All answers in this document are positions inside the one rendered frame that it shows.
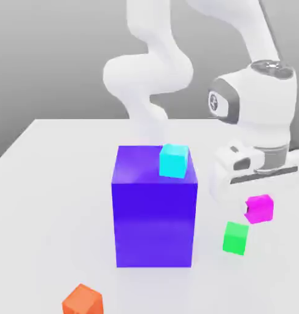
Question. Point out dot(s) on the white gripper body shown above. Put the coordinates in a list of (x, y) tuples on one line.
[(237, 189)]

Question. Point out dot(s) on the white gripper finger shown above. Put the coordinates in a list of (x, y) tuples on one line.
[(246, 208)]

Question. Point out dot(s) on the small magenta cube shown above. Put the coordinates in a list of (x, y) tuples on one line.
[(261, 208)]

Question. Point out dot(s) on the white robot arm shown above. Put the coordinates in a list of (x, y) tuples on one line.
[(264, 103)]

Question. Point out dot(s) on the small green cube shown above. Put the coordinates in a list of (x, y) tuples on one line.
[(235, 239)]

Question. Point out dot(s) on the small cyan cube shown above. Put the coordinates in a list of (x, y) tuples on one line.
[(173, 162)]

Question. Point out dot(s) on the small orange cube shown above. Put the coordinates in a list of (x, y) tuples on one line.
[(83, 300)]

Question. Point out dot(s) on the large purple box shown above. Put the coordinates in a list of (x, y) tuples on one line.
[(152, 220)]

